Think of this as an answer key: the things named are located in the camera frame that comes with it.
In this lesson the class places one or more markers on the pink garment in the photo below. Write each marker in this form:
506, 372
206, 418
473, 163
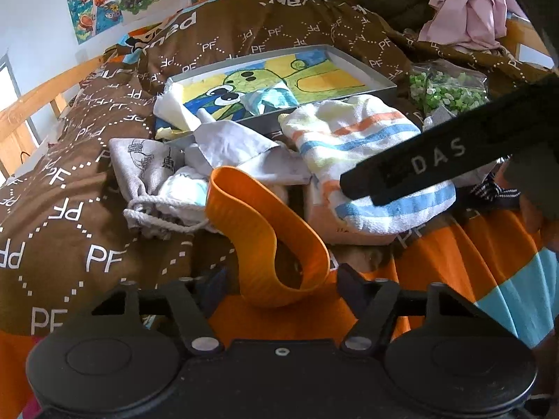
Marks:
471, 4

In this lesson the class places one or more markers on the striped towel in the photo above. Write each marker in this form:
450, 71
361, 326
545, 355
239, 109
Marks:
349, 131

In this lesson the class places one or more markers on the brown printed blanket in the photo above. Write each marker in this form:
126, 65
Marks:
87, 174

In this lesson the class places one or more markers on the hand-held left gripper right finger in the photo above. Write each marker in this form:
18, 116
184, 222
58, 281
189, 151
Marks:
351, 288

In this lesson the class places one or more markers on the orange-haired figure wall poster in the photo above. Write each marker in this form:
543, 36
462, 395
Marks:
91, 4

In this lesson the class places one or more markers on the navy striped cloth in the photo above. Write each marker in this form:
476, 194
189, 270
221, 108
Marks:
489, 190

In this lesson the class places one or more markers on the white and blue cloth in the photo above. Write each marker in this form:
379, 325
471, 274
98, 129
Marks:
183, 192

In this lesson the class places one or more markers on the wooden bed rail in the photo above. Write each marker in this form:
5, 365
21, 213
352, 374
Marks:
26, 100

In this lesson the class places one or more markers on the person's right hand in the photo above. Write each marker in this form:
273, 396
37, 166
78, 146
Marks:
539, 200

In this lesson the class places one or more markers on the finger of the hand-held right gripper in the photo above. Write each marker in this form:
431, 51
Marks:
419, 163

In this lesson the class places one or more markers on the grey tray with painted bottom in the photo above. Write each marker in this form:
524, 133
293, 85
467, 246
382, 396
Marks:
314, 74

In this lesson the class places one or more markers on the orange plastic cup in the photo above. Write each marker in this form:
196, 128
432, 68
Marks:
244, 222

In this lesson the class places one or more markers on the wooden board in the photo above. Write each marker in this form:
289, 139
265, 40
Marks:
530, 39

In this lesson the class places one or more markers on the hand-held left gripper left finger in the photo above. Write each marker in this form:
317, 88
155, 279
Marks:
215, 288

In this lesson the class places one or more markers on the grey cloth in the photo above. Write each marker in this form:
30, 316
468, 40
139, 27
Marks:
244, 148

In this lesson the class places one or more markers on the white and yellow cloth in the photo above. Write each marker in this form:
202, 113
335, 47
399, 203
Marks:
174, 104

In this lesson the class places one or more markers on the bag of green pieces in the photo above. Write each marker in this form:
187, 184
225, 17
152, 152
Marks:
441, 91

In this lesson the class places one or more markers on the clear plastic packet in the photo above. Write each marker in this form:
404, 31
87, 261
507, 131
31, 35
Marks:
266, 98

